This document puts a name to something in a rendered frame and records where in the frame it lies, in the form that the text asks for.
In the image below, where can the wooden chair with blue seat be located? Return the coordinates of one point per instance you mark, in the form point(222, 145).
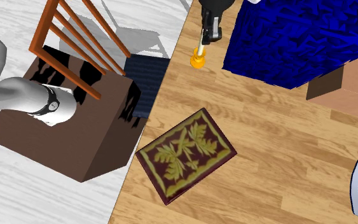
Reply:
point(73, 40)

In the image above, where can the blue crumpled block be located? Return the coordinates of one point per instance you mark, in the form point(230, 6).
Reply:
point(296, 37)

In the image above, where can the tan cardboard box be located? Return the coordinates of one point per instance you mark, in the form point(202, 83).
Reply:
point(355, 90)

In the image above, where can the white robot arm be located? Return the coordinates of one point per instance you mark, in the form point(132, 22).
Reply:
point(17, 94)

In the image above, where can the maroon book with green leaves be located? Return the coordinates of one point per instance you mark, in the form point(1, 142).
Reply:
point(185, 155)

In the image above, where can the brown robot stand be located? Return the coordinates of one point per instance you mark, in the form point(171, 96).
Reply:
point(82, 145)

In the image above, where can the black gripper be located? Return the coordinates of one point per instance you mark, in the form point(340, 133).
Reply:
point(216, 3)

